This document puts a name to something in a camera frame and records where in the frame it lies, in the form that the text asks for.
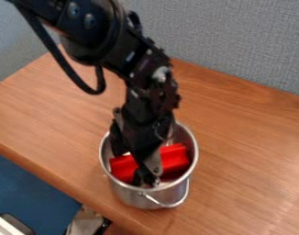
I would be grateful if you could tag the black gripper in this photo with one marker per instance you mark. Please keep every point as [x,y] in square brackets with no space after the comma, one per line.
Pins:
[141,139]

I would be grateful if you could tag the red block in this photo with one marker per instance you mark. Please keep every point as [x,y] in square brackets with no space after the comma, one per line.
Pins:
[175,164]

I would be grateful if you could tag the white object at corner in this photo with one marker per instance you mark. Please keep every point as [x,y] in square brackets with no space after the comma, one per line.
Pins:
[11,226]

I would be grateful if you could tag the grey table leg bracket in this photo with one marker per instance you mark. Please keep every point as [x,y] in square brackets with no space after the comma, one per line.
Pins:
[88,223]

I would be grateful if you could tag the metal pot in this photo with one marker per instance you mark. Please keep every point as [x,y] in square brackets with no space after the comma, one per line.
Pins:
[170,194]

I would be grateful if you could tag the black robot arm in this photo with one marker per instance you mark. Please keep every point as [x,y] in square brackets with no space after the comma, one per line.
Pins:
[92,35]

